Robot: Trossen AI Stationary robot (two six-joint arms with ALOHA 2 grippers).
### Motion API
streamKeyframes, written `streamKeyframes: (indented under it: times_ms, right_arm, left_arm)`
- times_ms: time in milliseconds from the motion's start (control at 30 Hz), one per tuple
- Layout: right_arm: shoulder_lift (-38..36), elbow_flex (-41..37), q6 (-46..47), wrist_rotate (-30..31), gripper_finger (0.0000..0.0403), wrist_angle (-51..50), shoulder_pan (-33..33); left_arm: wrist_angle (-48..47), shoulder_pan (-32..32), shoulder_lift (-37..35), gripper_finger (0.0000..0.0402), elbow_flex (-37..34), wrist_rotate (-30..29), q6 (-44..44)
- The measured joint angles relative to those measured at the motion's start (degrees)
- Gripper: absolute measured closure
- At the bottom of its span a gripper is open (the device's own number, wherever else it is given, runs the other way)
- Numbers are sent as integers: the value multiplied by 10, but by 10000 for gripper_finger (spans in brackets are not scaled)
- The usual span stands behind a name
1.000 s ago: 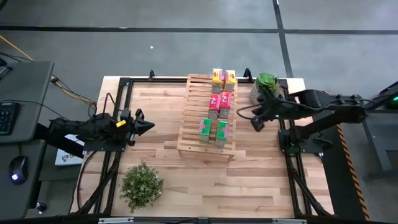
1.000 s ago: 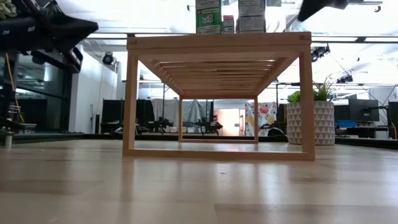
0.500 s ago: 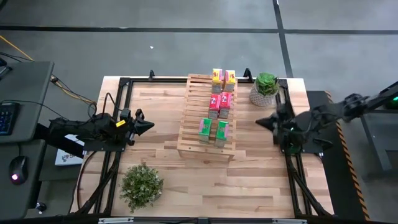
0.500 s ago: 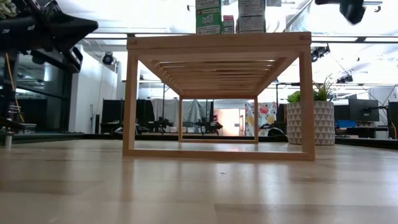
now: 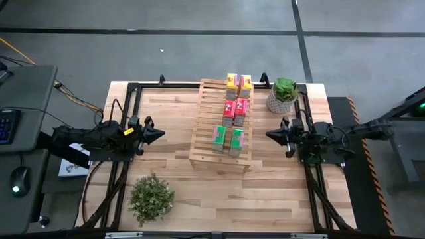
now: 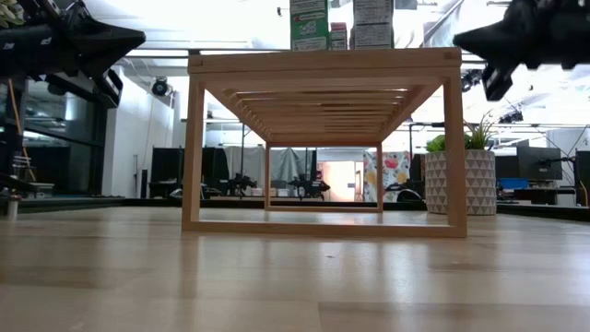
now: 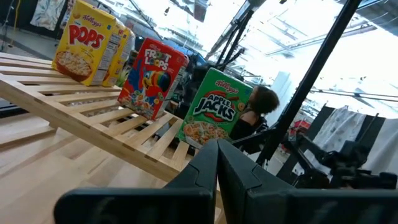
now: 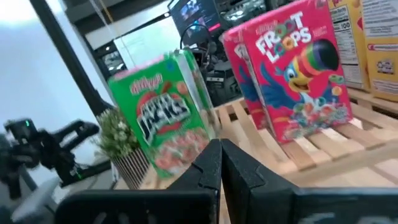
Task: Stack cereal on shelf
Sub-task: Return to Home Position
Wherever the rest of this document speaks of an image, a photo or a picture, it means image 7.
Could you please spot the green succulent in white pot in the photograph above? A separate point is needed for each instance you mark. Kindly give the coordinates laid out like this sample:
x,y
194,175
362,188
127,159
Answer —
x,y
125,77

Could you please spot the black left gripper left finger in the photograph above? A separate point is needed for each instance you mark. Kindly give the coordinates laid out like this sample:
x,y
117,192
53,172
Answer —
x,y
140,208

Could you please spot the green Apple Jacks cereal box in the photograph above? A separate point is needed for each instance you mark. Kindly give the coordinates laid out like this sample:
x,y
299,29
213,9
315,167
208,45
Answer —
x,y
214,109

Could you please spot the black metal rig frame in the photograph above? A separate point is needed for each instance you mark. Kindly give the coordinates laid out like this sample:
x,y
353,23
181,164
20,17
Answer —
x,y
311,77

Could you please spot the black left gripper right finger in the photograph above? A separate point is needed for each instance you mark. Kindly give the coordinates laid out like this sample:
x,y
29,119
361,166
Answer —
x,y
311,208

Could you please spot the yellow Corn Pops cereal box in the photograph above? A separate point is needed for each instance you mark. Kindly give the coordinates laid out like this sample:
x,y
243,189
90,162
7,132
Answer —
x,y
122,53
84,46

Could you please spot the white patterned hanging cloth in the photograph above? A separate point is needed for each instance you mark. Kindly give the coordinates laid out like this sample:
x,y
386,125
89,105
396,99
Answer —
x,y
339,133
385,146

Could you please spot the colourful printed hanging cloth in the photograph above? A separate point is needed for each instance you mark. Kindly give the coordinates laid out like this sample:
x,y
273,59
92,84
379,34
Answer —
x,y
46,12

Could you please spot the black background robot arm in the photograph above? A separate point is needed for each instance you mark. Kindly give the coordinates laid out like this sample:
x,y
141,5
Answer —
x,y
345,168

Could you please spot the slatted wooden shelf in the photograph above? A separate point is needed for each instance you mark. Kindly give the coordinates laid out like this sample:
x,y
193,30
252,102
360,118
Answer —
x,y
93,132

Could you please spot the red Froot Loops cereal box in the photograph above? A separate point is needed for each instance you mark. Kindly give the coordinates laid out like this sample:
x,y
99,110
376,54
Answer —
x,y
149,81

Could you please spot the person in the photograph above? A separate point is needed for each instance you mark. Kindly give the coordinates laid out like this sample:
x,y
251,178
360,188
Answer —
x,y
264,101

